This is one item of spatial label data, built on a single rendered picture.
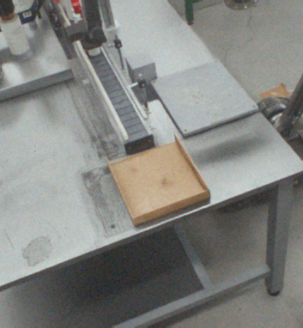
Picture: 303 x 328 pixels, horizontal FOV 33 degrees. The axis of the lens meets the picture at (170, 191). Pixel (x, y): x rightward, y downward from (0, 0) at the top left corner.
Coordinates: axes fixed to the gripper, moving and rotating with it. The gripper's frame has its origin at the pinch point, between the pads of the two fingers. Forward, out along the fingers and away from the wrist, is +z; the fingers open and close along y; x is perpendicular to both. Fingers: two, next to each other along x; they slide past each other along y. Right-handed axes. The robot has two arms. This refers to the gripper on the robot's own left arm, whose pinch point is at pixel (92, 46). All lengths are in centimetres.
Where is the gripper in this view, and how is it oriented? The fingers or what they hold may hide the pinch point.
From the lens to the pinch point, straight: 219.3
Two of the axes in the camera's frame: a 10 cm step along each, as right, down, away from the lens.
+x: 3.7, 9.3, -0.6
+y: -9.2, 3.5, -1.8
